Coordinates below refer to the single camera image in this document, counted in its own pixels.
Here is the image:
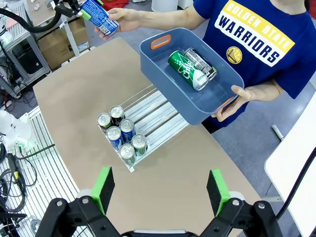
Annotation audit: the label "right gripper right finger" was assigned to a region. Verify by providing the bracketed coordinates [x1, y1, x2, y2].
[198, 169, 284, 237]

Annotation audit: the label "person's right forearm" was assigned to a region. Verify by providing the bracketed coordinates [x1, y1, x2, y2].
[134, 6, 198, 32]

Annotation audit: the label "grey metal cart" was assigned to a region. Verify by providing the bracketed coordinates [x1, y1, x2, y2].
[0, 0, 51, 99]

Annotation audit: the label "clear acrylic can dispenser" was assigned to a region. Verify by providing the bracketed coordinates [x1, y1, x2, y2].
[97, 83, 191, 173]

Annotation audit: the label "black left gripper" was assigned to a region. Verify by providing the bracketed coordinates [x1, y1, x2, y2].
[54, 0, 104, 21]

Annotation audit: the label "person in blue shirt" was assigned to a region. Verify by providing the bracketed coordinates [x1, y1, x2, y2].
[192, 0, 316, 134]

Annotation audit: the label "blue Pocari Sweat can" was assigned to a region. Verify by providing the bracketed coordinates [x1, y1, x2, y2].
[80, 0, 119, 35]
[119, 118, 136, 144]
[106, 125, 123, 150]

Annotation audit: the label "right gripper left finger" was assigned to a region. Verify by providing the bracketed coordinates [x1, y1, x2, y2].
[36, 166, 121, 237]

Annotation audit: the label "person's left forearm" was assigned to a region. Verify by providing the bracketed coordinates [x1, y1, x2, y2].
[251, 79, 284, 102]

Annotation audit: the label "green Chilsung cider can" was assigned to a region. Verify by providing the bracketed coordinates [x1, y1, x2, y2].
[167, 50, 210, 92]
[118, 143, 136, 166]
[131, 134, 148, 158]

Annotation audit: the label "white slatted aluminium frame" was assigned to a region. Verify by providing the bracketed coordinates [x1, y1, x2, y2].
[0, 106, 87, 237]

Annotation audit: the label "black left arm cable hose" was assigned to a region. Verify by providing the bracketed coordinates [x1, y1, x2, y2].
[0, 8, 62, 34]

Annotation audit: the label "thin black cable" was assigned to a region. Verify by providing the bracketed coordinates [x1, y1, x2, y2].
[275, 148, 316, 220]

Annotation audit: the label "white side table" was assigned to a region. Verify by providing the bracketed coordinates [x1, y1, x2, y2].
[264, 91, 316, 237]

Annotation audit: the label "person's left hand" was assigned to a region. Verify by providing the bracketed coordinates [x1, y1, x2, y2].
[211, 85, 257, 122]

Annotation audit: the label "person's right hand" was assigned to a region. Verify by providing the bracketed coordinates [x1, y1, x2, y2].
[94, 7, 139, 40]

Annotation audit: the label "large cardboard box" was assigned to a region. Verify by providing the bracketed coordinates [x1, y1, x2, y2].
[37, 17, 91, 71]

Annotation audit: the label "blue bin orange handles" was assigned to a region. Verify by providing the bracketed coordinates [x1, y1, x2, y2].
[139, 27, 245, 125]

